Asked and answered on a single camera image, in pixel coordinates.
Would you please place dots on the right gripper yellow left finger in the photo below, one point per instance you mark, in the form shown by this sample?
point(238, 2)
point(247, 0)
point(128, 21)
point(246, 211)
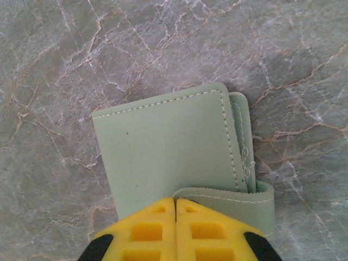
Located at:
point(152, 233)

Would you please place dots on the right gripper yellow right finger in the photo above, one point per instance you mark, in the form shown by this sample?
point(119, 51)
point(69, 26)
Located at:
point(212, 236)

